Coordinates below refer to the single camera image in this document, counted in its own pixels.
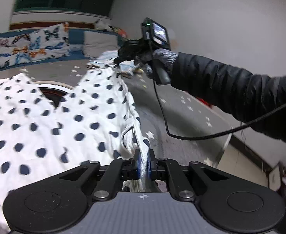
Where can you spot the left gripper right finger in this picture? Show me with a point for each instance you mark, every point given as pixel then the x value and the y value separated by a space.
pixel 169 171

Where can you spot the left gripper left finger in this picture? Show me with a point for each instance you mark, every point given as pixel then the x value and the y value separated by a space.
pixel 114 175

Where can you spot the white navy polka dot garment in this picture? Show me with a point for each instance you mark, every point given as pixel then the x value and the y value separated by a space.
pixel 95 121

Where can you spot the right black jacket forearm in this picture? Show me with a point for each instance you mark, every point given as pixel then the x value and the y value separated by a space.
pixel 236 91

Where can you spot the right grey gloved hand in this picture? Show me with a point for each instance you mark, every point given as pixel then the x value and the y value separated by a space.
pixel 166 57

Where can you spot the plush toys pile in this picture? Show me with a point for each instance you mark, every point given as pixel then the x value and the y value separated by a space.
pixel 102 26

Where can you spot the grey star pattern mat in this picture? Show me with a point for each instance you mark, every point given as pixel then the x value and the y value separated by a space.
pixel 156 107

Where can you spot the grey cushion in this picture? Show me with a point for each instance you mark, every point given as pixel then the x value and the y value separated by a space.
pixel 95 43

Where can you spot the blue sofa cover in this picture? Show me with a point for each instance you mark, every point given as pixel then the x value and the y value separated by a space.
pixel 76 40

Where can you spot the butterfly print pillow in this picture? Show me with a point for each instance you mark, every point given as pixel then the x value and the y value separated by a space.
pixel 46 43

